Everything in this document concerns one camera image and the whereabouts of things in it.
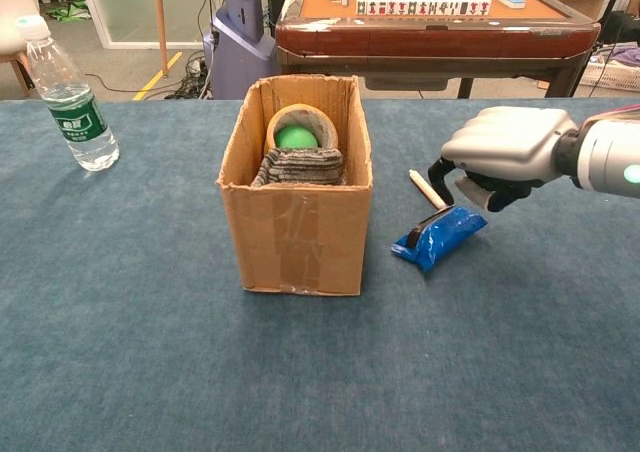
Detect short wooden pencil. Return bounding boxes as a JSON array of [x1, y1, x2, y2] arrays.
[[408, 168, 449, 211]]

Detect cardboard box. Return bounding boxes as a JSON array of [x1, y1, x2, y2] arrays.
[[215, 74, 374, 297]]

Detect white glass door frame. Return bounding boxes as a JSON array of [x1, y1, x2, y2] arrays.
[[74, 0, 211, 51]]

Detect beige chair wooden legs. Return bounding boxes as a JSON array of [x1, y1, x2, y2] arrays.
[[0, 0, 41, 98]]

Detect yellow packing tape roll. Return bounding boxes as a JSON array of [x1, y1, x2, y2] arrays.
[[265, 103, 340, 152]]

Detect green sheet on floor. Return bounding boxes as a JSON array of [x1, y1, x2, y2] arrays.
[[47, 0, 94, 23]]

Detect blue table cloth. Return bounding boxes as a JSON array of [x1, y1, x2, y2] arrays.
[[0, 97, 640, 452]]

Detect clear water bottle green label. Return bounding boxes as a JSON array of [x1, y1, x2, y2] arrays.
[[14, 14, 121, 173]]

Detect face-up mahjong tile row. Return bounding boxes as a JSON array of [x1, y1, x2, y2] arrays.
[[355, 0, 493, 17]]

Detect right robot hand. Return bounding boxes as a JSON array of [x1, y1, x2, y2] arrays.
[[427, 105, 579, 213]]

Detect blue snack packet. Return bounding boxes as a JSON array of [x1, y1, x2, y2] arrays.
[[390, 204, 489, 274]]

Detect wooden pole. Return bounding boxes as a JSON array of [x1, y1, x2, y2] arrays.
[[152, 0, 170, 78]]

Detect purple cloth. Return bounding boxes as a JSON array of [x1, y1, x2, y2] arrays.
[[610, 45, 640, 68]]

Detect black tripod stand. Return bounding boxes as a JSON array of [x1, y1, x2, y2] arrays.
[[587, 0, 632, 98]]

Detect green ball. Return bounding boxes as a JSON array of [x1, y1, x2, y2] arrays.
[[275, 124, 320, 150]]

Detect blue gray robot base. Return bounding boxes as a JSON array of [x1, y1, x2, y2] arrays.
[[202, 0, 279, 101]]

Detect white plastic basket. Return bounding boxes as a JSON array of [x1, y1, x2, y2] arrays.
[[579, 59, 640, 93]]

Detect gray striped knit glove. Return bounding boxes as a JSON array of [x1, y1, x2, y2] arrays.
[[252, 146, 345, 187]]

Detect black floor cable bundle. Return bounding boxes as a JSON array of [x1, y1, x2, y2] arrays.
[[164, 46, 216, 101]]

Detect brown mahjong table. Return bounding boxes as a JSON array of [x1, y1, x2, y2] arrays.
[[274, 0, 601, 99]]

